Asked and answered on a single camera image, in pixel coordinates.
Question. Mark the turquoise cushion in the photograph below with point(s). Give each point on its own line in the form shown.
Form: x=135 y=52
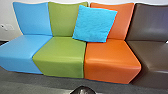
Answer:
x=93 y=23

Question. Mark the green sofa chair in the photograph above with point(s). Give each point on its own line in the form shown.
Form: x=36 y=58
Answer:
x=60 y=56

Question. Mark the orange sofa chair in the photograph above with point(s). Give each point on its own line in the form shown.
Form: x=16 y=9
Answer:
x=110 y=60

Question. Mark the blue sofa chair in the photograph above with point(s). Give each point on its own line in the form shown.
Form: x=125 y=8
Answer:
x=23 y=53

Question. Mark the brown sofa chair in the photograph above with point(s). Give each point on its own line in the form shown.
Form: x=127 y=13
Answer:
x=150 y=26

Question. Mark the white wall socket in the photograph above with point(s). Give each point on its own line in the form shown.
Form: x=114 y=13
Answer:
x=6 y=26

